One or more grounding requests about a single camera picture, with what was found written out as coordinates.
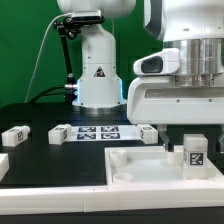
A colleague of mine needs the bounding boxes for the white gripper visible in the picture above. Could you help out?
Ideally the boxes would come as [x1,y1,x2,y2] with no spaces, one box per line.
[127,76,224,152]

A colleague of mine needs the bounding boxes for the white square table top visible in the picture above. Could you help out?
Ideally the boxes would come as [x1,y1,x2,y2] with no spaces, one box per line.
[105,145,224,184]

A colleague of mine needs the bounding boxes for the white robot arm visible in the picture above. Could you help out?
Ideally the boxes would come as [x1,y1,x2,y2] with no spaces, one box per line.
[57,0,224,126]

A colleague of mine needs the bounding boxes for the white L-shaped fence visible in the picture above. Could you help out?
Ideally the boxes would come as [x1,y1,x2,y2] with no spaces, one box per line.
[0,156,224,216]

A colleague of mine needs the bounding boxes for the fiducial marker sheet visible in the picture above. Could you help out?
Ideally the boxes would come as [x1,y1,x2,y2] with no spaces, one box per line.
[68,125,140,142]

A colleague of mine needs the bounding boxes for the white block left edge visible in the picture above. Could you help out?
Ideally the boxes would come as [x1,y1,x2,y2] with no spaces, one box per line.
[0,153,9,182]

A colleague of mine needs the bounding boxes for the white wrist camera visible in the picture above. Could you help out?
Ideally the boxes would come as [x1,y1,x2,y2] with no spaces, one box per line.
[133,48,180,76]

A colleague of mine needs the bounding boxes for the black cables at base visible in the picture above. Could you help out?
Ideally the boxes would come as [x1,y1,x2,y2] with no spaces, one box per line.
[28,85,68,104]

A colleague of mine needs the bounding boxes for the black camera on stand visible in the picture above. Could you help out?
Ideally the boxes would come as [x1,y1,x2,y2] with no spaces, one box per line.
[53,10,105,104]

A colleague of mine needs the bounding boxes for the white camera cable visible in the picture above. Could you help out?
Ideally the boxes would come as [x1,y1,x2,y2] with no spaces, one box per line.
[24,12,73,104]

